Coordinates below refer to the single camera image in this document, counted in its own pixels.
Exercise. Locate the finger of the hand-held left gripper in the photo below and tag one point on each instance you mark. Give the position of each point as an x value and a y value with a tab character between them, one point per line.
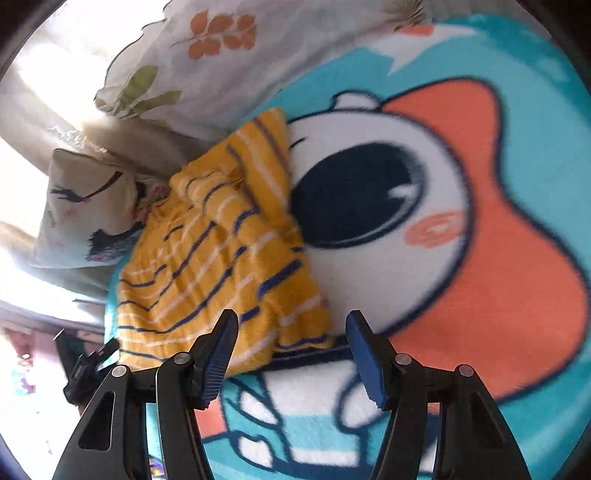
90	369

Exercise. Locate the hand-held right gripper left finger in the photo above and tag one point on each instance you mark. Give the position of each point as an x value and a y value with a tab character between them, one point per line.
220	364

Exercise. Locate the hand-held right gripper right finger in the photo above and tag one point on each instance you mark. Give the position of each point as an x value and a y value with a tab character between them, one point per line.
365	360

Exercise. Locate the yellow striped sweater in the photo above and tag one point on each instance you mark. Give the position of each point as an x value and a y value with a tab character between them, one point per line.
217	244

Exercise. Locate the beige bird print cushion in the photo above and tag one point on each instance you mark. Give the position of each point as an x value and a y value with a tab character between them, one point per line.
78	207

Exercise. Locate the teal cartoon printed blanket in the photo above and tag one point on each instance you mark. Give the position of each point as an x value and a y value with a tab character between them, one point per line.
485	240

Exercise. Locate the white leaf print pillow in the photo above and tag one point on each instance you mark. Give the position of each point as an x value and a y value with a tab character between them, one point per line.
240	60

